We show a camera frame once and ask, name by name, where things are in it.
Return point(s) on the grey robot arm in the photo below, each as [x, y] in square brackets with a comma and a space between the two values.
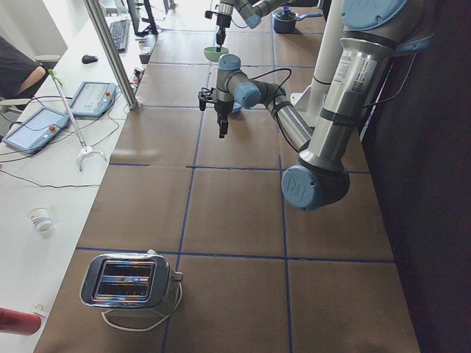
[359, 39]
[250, 13]

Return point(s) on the red bottle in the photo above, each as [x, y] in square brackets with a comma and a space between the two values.
[20, 323]

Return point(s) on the white reacher grabber tool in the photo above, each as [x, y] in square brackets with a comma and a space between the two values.
[86, 150]

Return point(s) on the black monitor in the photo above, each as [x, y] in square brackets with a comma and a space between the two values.
[143, 22]

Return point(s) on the near blue teach pendant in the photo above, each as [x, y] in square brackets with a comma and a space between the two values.
[37, 131]

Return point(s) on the black computer mouse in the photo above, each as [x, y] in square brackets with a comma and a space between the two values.
[88, 59]

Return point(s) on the far blue teach pendant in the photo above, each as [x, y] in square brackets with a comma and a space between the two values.
[93, 99]

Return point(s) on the aluminium frame post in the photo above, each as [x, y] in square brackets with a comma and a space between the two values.
[98, 20]

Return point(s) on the white paper cup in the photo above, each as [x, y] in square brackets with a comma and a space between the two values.
[40, 219]

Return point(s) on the seated person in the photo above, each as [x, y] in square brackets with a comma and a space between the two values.
[21, 77]

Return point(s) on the blue bowl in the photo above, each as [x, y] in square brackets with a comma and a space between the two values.
[236, 108]

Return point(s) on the green bowl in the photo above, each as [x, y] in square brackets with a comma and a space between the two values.
[213, 53]

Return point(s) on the blue teach pendant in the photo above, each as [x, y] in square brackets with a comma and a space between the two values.
[93, 99]
[37, 131]

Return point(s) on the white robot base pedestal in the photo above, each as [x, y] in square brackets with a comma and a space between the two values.
[312, 99]

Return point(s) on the silver toaster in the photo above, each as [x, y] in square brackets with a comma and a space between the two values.
[132, 284]

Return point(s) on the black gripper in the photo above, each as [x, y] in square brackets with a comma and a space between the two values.
[221, 21]
[221, 108]

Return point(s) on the black keyboard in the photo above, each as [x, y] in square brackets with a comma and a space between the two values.
[119, 31]

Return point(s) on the blue saucepan with lid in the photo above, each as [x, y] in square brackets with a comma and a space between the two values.
[285, 20]

